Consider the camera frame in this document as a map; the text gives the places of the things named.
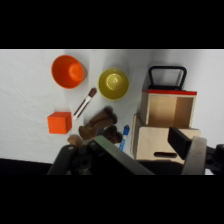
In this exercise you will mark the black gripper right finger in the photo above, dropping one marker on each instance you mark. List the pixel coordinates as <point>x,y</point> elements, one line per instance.
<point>195,156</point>

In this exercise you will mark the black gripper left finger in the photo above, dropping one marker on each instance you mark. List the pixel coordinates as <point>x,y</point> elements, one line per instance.
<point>120,156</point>

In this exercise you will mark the light wooden drawer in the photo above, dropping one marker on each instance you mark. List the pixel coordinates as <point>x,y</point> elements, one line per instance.
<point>151,141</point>

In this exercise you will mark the blue white marker pen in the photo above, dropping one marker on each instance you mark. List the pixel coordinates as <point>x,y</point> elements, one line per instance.
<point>124,137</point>

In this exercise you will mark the brown plush toy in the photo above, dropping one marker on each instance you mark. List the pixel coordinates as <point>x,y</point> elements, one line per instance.
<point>96,125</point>

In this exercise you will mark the brown white marker pen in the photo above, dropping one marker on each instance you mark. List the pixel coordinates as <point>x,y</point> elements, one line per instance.
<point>83,105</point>

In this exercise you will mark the orange cube block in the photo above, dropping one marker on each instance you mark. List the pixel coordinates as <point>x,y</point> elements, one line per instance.
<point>59,123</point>

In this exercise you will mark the yellow plastic bowl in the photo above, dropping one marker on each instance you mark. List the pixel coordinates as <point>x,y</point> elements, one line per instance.
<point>113,84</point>

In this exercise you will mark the orange plastic cup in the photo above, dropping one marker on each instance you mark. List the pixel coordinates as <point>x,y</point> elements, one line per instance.
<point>68,71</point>

